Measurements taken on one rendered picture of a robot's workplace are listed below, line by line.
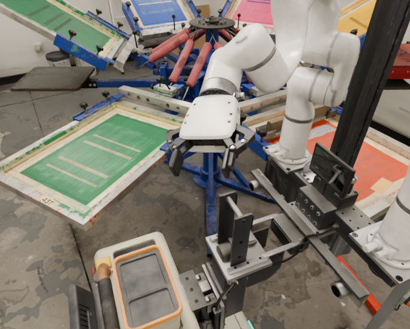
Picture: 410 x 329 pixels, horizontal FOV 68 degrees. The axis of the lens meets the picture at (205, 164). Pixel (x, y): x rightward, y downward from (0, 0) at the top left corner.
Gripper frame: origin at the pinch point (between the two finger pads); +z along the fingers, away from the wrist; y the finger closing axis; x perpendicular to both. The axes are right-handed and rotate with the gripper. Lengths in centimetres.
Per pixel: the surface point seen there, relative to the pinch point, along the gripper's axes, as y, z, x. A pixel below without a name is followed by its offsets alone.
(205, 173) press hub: 71, -103, -169
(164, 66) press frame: 79, -129, -75
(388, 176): -48, -53, -84
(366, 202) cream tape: -37, -35, -76
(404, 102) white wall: -100, -222, -215
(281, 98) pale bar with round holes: 1, -104, -86
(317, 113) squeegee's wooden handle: -19, -90, -84
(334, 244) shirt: -27, -25, -97
